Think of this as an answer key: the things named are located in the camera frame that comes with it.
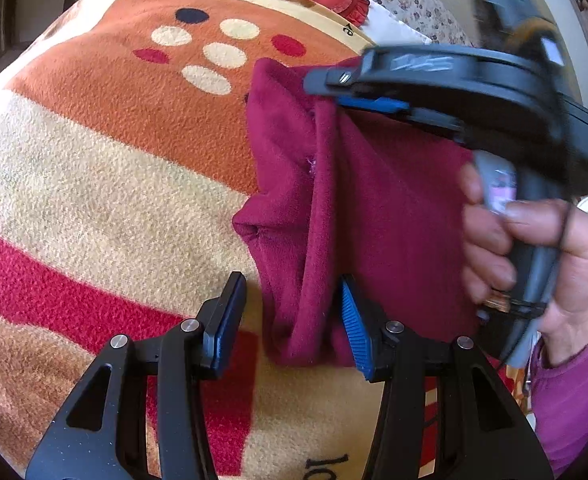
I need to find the maroon short-sleeve shirt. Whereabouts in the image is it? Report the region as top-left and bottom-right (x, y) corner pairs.
(233, 58), (477, 366)

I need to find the magenta right sleeve forearm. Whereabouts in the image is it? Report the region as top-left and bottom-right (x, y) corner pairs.
(530, 342), (588, 479)

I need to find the person's right hand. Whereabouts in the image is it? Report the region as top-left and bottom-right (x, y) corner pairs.
(460, 164), (588, 367)

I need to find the white rectangular pillow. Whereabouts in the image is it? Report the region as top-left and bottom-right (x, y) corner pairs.
(360, 0), (431, 47)

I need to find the orange red cream fleece blanket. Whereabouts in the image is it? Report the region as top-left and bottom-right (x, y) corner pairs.
(0, 0), (382, 479)

